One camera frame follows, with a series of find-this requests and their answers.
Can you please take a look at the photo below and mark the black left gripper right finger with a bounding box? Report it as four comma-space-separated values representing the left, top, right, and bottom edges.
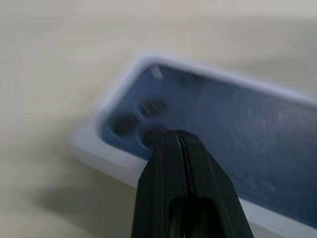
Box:
177, 129, 255, 238

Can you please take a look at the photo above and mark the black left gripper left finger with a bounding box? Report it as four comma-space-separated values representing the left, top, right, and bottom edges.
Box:
131, 130, 187, 238

